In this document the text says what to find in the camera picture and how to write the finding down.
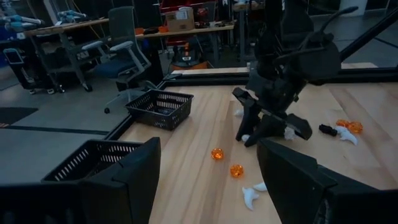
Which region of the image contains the small black Halloween figure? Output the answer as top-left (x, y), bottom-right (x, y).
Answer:
top-left (318, 123), bottom-right (338, 138)

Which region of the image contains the cardboard box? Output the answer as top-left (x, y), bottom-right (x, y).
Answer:
top-left (165, 6), bottom-right (196, 32)

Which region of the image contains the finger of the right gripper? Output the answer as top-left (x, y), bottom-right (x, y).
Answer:
top-left (232, 86), bottom-right (262, 141)
top-left (247, 113), bottom-right (313, 147)

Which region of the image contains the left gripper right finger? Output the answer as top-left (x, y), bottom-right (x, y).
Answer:
top-left (256, 138), bottom-right (398, 224)

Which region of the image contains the black aluminium table frame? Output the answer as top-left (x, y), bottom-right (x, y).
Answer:
top-left (104, 63), bottom-right (398, 141)

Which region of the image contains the black wheeled cart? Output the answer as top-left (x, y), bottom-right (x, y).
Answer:
top-left (2, 47), bottom-right (37, 95)

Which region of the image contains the black orange shop vacuum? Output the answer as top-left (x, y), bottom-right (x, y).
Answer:
top-left (170, 40), bottom-right (210, 71)

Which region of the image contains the black floor mat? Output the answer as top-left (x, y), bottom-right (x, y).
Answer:
top-left (0, 106), bottom-right (39, 129)

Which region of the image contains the black plastic mesh basket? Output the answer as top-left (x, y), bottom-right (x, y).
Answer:
top-left (125, 89), bottom-right (195, 131)
top-left (41, 139), bottom-right (144, 183)

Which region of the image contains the wooden workbench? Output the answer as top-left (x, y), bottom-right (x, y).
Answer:
top-left (24, 17), bottom-right (110, 94)

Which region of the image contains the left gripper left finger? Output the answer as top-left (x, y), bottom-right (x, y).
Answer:
top-left (0, 136), bottom-right (162, 224)

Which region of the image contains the wooden table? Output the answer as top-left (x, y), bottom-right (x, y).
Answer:
top-left (135, 24), bottom-right (236, 68)

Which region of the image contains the grey office chair blue seat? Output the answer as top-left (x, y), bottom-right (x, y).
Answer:
top-left (81, 6), bottom-right (154, 114)

